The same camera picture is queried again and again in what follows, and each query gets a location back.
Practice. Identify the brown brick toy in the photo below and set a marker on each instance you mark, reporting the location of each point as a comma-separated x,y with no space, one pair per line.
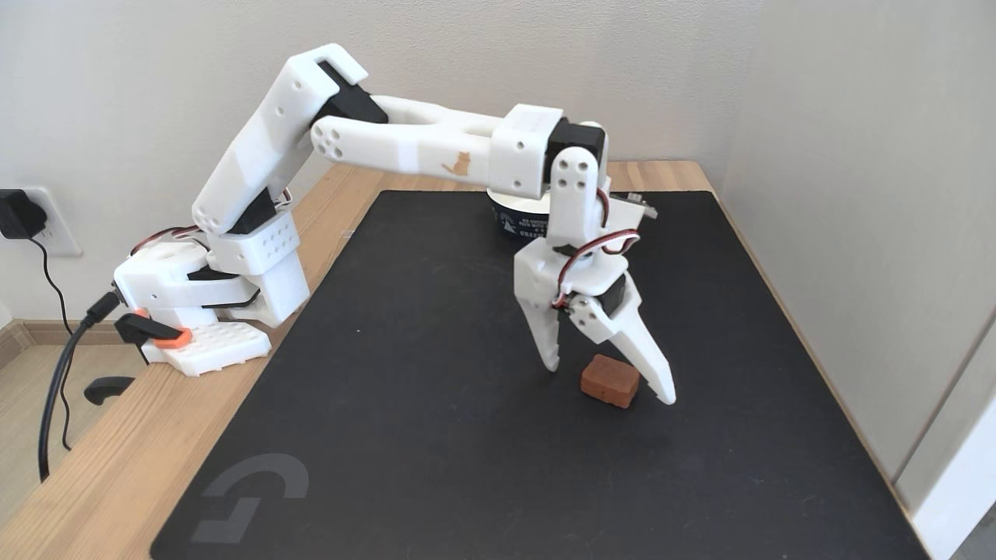
608,381

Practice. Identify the dark blue paper bowl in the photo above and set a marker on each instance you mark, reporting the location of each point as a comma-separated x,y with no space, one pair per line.
521,222

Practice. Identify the black desk mat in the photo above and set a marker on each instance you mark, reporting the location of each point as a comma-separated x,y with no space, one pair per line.
436,451

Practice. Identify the black and orange clamp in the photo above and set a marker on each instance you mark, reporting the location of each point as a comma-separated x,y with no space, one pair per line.
148,330

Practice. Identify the black power adapter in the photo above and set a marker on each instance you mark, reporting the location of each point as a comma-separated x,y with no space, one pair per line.
17,214

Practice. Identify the white wall outlet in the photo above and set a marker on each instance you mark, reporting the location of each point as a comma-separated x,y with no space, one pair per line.
58,241

